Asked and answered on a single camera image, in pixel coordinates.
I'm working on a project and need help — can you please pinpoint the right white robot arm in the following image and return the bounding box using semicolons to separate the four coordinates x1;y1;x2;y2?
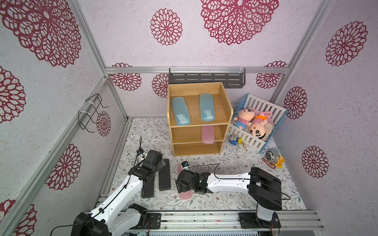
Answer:
176;167;282;230

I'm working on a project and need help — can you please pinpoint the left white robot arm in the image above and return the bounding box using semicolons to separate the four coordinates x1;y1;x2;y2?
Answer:
71;150;166;236

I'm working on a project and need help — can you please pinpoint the wooden three-tier shelf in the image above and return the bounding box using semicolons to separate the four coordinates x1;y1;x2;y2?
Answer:
167;82;233;157

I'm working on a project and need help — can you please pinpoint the small blue yellow toy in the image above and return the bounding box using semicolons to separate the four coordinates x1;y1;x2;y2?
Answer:
229;135;247;149

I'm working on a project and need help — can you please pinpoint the small toys pile yellow grey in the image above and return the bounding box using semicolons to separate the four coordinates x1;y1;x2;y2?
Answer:
263;148;285;169

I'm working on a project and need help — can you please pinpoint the pink plush pig doll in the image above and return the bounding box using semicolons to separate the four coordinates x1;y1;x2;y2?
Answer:
233;108;256;130

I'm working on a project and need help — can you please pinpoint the orange plush doll black hair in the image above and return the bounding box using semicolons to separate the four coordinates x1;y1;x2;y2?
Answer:
247;111;275;140

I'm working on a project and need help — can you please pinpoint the white and blue crib basket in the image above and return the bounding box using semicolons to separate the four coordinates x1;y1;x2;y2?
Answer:
228;93;287;153

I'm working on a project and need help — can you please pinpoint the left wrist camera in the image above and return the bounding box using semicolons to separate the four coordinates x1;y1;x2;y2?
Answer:
136;148;147;161

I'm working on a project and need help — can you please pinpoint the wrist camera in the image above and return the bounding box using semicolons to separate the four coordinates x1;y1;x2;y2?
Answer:
181;161;190;170
136;148;147;161

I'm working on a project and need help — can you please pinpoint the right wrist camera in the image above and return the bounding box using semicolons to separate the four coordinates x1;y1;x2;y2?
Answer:
181;161;190;170

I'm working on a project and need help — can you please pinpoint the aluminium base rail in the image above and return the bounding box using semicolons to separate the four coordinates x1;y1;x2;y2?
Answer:
129;210;325;236

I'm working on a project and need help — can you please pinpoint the black wire wall rack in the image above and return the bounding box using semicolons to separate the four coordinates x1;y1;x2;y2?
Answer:
77;93;108;133

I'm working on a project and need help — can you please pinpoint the grey wall-mounted metal rack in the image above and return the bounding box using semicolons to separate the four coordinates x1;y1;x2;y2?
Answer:
169;68;246;89

